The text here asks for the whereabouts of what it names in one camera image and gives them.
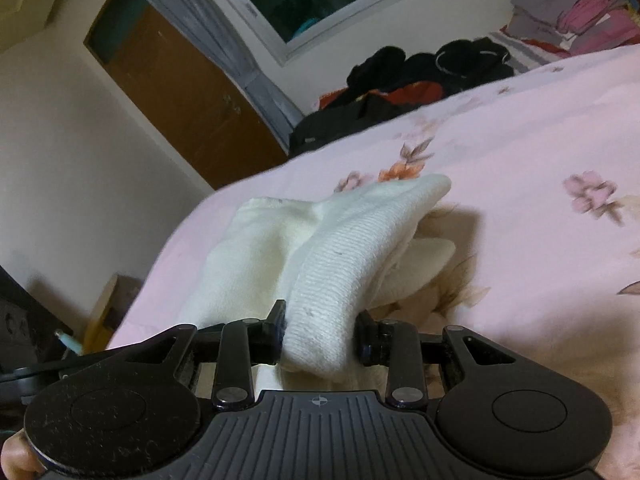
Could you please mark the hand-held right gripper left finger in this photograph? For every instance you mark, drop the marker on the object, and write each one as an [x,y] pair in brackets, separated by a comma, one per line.
[274,332]

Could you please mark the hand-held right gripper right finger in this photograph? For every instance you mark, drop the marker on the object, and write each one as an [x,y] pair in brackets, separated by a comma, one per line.
[367,337]

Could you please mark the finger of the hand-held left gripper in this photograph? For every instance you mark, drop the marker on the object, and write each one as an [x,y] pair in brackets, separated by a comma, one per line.
[35,374]

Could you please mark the white knit garment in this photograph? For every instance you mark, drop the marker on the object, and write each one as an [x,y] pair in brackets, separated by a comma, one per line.
[325,260]

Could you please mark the pile of black clothes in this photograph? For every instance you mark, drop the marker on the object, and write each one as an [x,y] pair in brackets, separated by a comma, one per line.
[450,62]

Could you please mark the stack of folded clothes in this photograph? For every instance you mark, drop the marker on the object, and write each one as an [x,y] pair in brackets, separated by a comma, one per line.
[580,10]

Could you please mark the person's left hand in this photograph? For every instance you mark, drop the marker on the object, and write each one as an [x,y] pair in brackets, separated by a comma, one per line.
[16,456]

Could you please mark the teal object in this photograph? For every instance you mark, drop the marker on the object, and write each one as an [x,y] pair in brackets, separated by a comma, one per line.
[69,341]

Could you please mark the red garment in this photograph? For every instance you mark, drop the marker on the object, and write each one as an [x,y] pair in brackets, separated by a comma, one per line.
[417,92]

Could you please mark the pink floral bedsheet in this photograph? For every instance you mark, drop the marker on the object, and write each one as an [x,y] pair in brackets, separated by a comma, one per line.
[525,135]

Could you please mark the brown wooden door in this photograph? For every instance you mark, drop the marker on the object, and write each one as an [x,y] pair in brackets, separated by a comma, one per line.
[175,90]

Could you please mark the grey curtain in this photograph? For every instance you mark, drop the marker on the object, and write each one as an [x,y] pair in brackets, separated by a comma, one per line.
[225,35]

